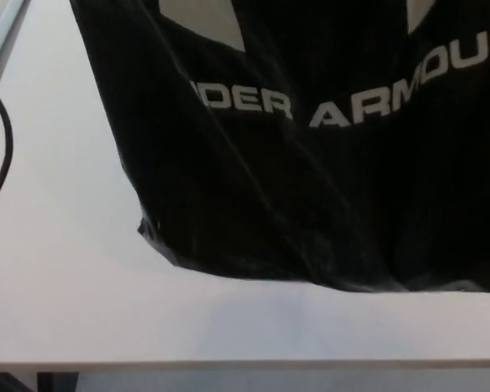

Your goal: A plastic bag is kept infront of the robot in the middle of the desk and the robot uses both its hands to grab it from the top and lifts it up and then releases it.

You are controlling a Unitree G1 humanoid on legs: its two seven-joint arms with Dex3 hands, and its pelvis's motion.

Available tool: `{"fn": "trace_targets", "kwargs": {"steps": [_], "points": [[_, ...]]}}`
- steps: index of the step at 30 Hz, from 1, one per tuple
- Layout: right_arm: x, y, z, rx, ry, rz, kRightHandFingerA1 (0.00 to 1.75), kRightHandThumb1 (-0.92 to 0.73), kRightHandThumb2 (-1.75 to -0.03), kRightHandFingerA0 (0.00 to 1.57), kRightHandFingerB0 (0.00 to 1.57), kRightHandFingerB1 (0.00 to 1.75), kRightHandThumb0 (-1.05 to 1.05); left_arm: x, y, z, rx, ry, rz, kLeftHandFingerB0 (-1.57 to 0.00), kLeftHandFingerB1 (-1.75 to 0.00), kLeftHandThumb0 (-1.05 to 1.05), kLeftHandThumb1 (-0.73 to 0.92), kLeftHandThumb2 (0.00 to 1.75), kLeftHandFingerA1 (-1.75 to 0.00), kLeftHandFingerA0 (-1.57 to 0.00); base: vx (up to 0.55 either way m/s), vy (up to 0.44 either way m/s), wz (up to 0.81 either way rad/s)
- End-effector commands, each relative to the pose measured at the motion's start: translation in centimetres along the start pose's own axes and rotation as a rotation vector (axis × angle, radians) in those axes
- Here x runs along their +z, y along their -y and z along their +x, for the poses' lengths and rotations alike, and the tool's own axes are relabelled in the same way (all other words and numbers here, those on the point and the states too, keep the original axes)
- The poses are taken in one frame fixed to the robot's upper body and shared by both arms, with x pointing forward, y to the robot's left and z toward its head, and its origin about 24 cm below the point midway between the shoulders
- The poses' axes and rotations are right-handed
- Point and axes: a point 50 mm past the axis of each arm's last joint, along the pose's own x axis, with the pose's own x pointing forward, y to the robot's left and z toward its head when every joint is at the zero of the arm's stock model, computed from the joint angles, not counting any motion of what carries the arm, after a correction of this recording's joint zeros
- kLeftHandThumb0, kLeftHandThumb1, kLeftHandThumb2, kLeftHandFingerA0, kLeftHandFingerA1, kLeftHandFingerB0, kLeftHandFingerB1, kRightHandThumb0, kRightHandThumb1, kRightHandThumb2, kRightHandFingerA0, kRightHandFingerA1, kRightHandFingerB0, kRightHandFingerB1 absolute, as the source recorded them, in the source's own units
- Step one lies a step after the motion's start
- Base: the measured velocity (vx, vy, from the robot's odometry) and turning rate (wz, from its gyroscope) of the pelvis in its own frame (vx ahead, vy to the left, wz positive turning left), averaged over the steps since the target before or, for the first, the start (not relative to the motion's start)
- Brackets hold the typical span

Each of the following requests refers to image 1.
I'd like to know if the black Under Armour plastic bag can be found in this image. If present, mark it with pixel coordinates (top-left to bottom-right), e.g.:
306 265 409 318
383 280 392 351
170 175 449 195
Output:
69 0 490 296

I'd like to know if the dark table leg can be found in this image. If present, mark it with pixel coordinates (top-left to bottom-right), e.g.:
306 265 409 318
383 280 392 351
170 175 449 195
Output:
36 371 79 392

